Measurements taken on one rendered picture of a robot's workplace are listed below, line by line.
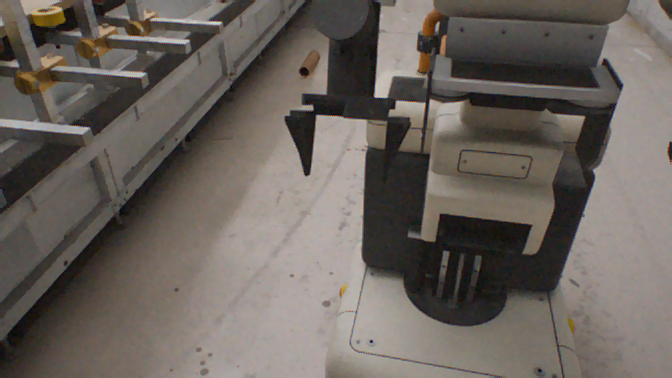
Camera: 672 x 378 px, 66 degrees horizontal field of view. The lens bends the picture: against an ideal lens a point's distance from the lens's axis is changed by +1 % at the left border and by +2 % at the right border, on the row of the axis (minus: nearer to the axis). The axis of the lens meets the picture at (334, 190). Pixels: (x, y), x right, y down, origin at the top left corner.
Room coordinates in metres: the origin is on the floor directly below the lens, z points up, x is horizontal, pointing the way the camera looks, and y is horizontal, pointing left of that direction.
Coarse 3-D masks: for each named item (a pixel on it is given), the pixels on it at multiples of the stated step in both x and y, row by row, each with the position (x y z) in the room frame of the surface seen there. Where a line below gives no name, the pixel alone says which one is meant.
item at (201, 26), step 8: (112, 16) 1.74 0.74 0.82; (120, 16) 1.74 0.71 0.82; (128, 16) 1.74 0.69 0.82; (112, 24) 1.73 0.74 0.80; (120, 24) 1.72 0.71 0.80; (152, 24) 1.70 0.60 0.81; (160, 24) 1.69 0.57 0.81; (168, 24) 1.69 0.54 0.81; (176, 24) 1.68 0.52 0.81; (184, 24) 1.68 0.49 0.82; (192, 24) 1.67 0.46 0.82; (200, 24) 1.67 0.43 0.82; (208, 24) 1.66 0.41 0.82; (216, 24) 1.66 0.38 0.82; (208, 32) 1.66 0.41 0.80; (216, 32) 1.66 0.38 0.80
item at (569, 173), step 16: (560, 160) 0.93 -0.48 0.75; (576, 160) 0.94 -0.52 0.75; (560, 176) 0.87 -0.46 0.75; (576, 176) 0.87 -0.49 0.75; (560, 192) 0.84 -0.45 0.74; (576, 192) 0.83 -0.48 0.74; (560, 208) 0.84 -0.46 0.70; (576, 208) 0.83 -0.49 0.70; (448, 224) 0.76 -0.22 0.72; (464, 224) 0.75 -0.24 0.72; (480, 224) 0.75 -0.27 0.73; (496, 224) 0.74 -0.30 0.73; (512, 224) 0.73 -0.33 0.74; (560, 224) 0.84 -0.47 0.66; (448, 240) 0.75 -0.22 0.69; (464, 240) 0.74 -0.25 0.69; (480, 240) 0.73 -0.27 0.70; (496, 240) 0.73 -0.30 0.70; (512, 240) 0.73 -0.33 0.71; (496, 256) 0.80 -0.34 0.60
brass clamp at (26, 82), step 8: (56, 56) 1.27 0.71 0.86; (48, 64) 1.22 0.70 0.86; (56, 64) 1.24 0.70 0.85; (64, 64) 1.26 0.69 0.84; (24, 72) 1.17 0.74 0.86; (32, 72) 1.16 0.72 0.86; (40, 72) 1.18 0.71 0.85; (48, 72) 1.20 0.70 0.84; (16, 80) 1.15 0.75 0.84; (24, 80) 1.14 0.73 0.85; (32, 80) 1.15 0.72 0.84; (40, 80) 1.17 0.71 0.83; (48, 80) 1.19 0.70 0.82; (24, 88) 1.15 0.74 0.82; (32, 88) 1.14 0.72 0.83; (40, 88) 1.16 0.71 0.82
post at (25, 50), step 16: (0, 0) 1.17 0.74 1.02; (16, 0) 1.19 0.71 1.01; (0, 16) 1.18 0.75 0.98; (16, 16) 1.18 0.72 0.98; (16, 32) 1.17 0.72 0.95; (16, 48) 1.17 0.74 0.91; (32, 48) 1.19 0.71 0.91; (32, 64) 1.17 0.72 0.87; (32, 96) 1.17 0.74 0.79; (48, 96) 1.19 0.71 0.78; (48, 112) 1.17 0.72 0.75
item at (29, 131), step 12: (0, 120) 0.98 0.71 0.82; (12, 120) 0.98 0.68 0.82; (0, 132) 0.95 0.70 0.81; (12, 132) 0.95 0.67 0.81; (24, 132) 0.94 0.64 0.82; (36, 132) 0.94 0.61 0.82; (48, 132) 0.93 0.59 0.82; (60, 132) 0.93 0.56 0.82; (72, 132) 0.93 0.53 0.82; (84, 132) 0.93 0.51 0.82; (72, 144) 0.92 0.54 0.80; (84, 144) 0.92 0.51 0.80
